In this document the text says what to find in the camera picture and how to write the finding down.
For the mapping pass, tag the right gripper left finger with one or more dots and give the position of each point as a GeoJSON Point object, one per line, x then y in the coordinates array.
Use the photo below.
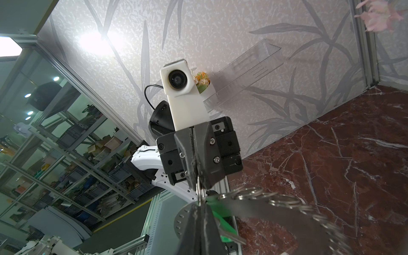
{"type": "Point", "coordinates": [187, 228]}

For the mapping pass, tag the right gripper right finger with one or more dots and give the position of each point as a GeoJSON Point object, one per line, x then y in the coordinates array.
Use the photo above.
{"type": "Point", "coordinates": [210, 241]}

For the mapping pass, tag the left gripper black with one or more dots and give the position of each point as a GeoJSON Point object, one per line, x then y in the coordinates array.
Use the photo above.
{"type": "Point", "coordinates": [205, 153]}

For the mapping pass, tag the key with green tag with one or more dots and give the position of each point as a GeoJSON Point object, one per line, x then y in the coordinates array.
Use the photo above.
{"type": "Point", "coordinates": [225, 226]}

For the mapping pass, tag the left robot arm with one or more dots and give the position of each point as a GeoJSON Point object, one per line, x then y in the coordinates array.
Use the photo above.
{"type": "Point", "coordinates": [147, 158]}

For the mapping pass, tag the peach flower bouquet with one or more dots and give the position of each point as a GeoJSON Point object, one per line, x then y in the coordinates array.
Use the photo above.
{"type": "Point", "coordinates": [202, 81]}

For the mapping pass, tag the pink cherry blossom tree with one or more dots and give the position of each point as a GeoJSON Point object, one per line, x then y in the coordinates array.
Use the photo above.
{"type": "Point", "coordinates": [380, 16]}

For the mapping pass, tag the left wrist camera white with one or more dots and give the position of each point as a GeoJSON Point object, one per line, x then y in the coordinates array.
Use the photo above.
{"type": "Point", "coordinates": [185, 92]}

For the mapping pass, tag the clear acrylic wall shelf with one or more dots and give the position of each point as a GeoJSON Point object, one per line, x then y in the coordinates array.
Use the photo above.
{"type": "Point", "coordinates": [257, 62]}

